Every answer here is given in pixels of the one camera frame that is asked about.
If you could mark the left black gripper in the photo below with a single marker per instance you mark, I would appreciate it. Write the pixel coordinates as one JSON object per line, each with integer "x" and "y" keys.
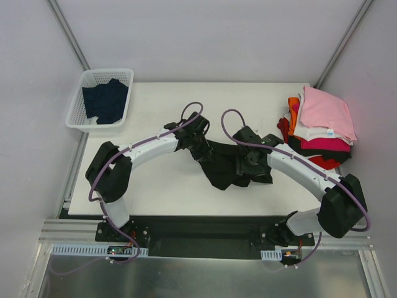
{"x": 201, "y": 151}

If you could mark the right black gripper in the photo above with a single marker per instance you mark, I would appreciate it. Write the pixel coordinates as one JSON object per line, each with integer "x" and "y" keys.
{"x": 248, "y": 166}

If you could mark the red t shirt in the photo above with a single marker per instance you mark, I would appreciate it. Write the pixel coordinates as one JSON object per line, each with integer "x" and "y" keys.
{"x": 283, "y": 126}

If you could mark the white t shirt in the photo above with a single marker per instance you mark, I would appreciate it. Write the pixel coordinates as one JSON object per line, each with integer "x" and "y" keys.
{"x": 318, "y": 114}

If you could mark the magenta t shirt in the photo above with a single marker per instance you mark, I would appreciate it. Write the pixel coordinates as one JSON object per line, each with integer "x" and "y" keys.
{"x": 317, "y": 138}

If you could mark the white plastic laundry basket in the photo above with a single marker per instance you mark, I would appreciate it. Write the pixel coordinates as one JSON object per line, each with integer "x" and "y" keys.
{"x": 76, "y": 117}

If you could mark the pink t shirt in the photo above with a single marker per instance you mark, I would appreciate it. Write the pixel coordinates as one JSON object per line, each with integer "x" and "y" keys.
{"x": 321, "y": 109}

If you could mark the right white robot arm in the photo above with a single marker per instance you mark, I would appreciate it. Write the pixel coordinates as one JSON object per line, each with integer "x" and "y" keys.
{"x": 341, "y": 198}

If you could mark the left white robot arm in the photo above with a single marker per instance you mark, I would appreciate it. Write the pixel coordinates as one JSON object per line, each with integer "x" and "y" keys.
{"x": 110, "y": 169}

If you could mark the navy blue t shirt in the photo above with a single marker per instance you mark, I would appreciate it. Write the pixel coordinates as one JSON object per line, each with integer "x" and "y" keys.
{"x": 105, "y": 101}

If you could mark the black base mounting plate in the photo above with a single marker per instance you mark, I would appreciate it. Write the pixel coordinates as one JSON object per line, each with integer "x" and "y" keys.
{"x": 236, "y": 238}

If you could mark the right white cable duct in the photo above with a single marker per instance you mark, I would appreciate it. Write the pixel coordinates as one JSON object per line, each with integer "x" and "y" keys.
{"x": 271, "y": 255}

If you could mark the white cable duct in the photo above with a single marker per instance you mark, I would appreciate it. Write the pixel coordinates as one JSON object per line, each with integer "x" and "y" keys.
{"x": 93, "y": 250}
{"x": 271, "y": 255}

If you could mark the aluminium frame rail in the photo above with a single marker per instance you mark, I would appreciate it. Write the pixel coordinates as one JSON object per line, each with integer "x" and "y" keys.
{"x": 84, "y": 232}

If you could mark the left white cable duct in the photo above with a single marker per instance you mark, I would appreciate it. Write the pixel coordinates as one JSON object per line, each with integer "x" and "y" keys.
{"x": 93, "y": 250}

